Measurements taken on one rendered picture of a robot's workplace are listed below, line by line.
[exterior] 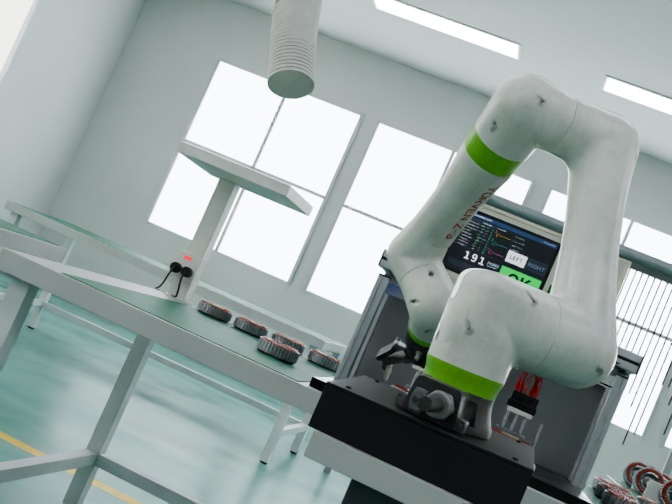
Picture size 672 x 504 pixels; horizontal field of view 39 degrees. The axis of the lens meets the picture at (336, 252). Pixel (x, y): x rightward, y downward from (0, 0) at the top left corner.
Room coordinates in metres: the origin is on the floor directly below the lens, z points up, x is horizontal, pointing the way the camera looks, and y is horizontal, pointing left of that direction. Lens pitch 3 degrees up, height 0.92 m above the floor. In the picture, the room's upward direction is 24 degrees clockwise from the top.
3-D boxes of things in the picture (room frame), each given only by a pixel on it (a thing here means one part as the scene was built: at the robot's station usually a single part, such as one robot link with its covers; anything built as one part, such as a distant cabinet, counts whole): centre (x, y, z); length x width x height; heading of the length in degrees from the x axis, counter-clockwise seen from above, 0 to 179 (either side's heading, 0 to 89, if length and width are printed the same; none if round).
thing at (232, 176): (3.01, 0.34, 0.98); 0.37 x 0.35 x 0.46; 78
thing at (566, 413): (2.50, -0.47, 0.92); 0.66 x 0.01 x 0.30; 78
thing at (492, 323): (1.53, -0.27, 0.99); 0.16 x 0.13 x 0.19; 103
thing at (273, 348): (2.49, 0.04, 0.77); 0.11 x 0.11 x 0.04
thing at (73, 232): (5.94, 0.79, 0.38); 2.10 x 0.90 x 0.75; 78
